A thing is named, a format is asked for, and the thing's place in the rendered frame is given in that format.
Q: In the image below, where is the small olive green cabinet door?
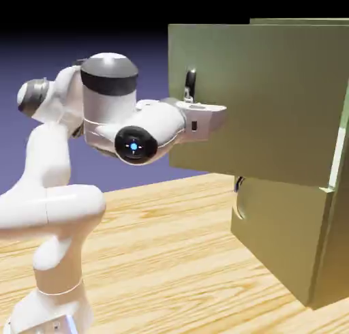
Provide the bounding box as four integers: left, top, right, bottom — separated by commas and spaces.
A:
230, 174, 335, 308

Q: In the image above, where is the curved silver metal door handle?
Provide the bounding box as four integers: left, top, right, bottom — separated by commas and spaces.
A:
232, 175, 248, 221

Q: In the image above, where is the large olive green cabinet door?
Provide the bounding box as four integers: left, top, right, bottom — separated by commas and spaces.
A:
167, 22, 349, 189

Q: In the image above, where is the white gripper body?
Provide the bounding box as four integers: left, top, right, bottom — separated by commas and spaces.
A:
175, 100, 228, 135

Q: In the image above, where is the curved dark metal door handle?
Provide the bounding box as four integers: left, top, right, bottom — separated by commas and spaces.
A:
184, 66, 198, 101

